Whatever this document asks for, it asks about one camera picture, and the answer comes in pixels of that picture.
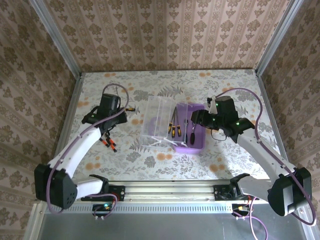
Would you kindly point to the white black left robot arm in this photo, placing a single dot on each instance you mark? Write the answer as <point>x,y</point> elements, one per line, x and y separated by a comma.
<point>75,150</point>

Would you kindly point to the purple toolbox with clear lid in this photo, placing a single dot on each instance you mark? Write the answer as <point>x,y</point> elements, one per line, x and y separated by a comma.
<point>190,147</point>

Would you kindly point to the black controller board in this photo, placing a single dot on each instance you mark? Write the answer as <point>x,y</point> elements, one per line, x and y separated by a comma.
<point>102,208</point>
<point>240,208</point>

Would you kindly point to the screwdrivers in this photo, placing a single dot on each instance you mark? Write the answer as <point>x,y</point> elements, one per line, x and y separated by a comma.
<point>170,127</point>

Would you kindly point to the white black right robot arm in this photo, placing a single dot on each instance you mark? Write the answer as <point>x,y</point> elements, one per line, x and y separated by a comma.
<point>262,152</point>

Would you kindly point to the grey metal plate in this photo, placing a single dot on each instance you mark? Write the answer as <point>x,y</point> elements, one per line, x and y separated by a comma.
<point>162,227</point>

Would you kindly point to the aluminium frame post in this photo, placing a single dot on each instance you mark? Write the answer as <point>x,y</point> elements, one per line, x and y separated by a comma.
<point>279,35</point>
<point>55,35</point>

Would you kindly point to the aluminium table side rail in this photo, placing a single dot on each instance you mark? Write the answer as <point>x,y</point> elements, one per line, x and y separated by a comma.
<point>267,100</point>
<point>71,110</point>

